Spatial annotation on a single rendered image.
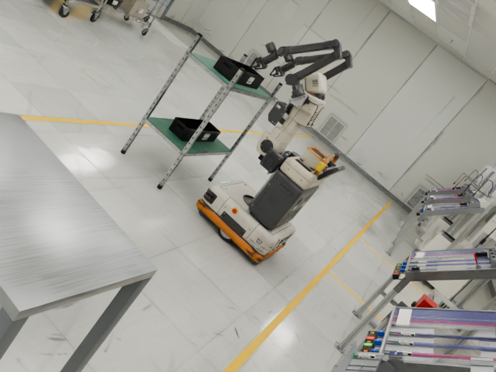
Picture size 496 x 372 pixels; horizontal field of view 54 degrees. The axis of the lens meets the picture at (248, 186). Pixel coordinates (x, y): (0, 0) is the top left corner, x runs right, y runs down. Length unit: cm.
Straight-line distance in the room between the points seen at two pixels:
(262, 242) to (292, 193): 42
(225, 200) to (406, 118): 753
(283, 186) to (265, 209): 22
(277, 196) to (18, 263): 261
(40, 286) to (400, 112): 1002
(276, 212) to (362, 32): 794
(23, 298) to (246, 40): 1099
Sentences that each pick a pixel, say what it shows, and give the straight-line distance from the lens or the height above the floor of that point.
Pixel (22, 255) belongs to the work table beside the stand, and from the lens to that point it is 118.
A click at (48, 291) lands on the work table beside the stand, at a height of 80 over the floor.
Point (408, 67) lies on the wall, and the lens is 1089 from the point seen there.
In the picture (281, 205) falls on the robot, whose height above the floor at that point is 50.
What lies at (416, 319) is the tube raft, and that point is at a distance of 258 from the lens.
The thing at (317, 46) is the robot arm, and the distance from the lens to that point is 356.
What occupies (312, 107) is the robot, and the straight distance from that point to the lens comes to 362.
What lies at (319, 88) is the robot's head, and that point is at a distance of 365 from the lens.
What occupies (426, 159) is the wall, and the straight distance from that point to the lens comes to 1076.
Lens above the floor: 152
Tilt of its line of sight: 17 degrees down
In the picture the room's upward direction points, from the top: 38 degrees clockwise
